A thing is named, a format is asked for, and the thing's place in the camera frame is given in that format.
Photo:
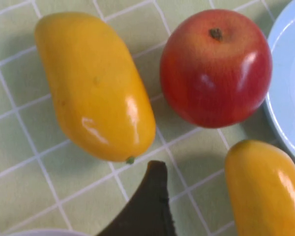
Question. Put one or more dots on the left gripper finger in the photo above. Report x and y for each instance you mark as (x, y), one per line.
(150, 216)

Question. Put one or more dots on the orange yellow mango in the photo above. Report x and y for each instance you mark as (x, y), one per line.
(260, 196)

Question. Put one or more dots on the red apple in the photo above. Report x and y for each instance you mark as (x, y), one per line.
(211, 81)

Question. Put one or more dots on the white round plate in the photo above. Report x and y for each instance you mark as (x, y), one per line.
(46, 233)

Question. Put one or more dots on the light blue round plate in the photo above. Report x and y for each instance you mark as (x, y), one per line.
(290, 86)

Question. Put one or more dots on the green checkered tablecloth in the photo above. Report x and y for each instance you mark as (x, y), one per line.
(14, 123)

